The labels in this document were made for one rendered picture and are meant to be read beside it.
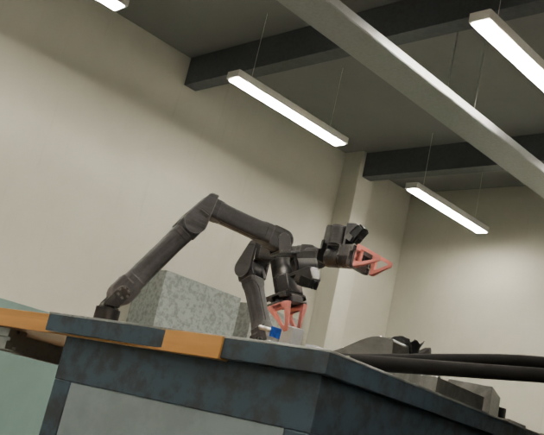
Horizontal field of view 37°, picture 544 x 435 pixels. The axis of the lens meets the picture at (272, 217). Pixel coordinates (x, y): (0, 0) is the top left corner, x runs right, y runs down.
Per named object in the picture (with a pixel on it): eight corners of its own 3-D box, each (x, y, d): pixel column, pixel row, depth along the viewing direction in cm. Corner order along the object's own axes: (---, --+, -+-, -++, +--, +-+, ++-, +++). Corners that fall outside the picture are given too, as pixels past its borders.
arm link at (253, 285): (281, 352, 249) (262, 261, 267) (268, 347, 245) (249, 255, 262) (266, 360, 252) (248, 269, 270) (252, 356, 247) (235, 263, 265)
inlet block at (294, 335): (251, 335, 224) (256, 316, 224) (262, 337, 227) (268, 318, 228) (287, 348, 215) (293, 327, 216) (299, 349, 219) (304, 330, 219)
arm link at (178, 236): (118, 312, 211) (204, 226, 223) (123, 310, 205) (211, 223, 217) (101, 294, 211) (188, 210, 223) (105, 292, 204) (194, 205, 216)
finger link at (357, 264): (391, 252, 235) (364, 250, 241) (378, 244, 230) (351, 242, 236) (387, 274, 233) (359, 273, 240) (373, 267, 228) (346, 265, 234)
